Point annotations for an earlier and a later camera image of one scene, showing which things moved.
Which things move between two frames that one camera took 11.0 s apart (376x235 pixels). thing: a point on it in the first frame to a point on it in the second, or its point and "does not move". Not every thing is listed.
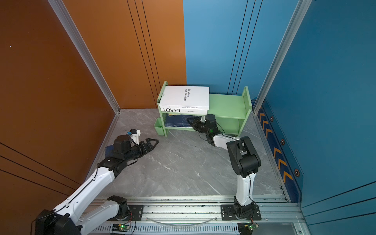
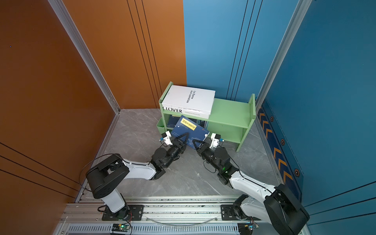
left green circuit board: [121, 227] does not move
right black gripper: [196, 123] to [202, 151]
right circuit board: [246, 228] does not move
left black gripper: [148, 140] to [179, 147]
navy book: [109, 151] to [196, 132]
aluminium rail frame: [201, 216] does not move
